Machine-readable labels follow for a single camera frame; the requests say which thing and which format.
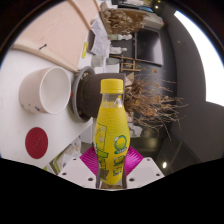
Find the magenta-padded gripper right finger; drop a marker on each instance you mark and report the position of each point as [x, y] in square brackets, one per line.
[146, 171]

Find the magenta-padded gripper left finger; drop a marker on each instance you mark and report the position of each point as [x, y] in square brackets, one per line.
[75, 171]

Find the yellow drink bottle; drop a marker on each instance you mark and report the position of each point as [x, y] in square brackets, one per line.
[111, 133]

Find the round ceiling spotlight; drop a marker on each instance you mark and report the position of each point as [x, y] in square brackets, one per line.
[164, 165]

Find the flat round red coaster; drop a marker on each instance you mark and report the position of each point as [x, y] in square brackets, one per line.
[36, 142]

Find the grey plant saucer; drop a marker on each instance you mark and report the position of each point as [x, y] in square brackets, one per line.
[74, 96]

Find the dried plant in brown pot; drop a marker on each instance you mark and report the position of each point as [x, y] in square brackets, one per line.
[90, 96]

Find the white dotted mug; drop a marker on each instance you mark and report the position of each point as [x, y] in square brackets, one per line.
[31, 91]

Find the cardboard box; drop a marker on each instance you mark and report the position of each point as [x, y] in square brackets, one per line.
[130, 79]

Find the small wooden easel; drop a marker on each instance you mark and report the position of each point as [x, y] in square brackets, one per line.
[130, 65]

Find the small yellow flat item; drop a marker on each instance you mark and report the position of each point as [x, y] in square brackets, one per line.
[85, 50]

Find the small white bust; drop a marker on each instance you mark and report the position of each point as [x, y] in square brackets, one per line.
[121, 37]
[118, 50]

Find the long ceiling light strip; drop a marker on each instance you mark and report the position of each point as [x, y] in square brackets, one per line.
[206, 60]

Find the stack of printed papers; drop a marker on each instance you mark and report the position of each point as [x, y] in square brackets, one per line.
[100, 40]

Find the light wooden board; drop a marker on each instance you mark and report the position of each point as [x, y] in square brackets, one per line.
[56, 28]

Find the dark wall screen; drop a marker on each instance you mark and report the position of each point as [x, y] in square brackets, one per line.
[150, 46]

